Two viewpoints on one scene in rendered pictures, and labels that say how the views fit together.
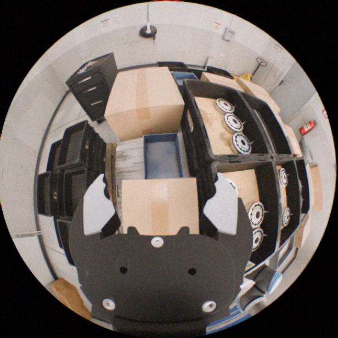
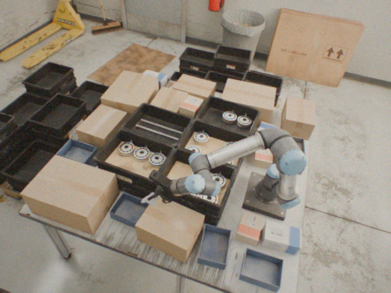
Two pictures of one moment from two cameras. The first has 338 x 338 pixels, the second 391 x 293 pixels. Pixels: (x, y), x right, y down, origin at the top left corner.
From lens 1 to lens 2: 1.40 m
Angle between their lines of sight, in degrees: 37
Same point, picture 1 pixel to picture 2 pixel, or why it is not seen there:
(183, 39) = not seen: outside the picture
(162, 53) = not seen: outside the picture
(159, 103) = (106, 185)
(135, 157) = (116, 229)
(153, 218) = (162, 220)
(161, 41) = not seen: outside the picture
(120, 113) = (93, 207)
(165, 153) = (129, 208)
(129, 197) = (146, 225)
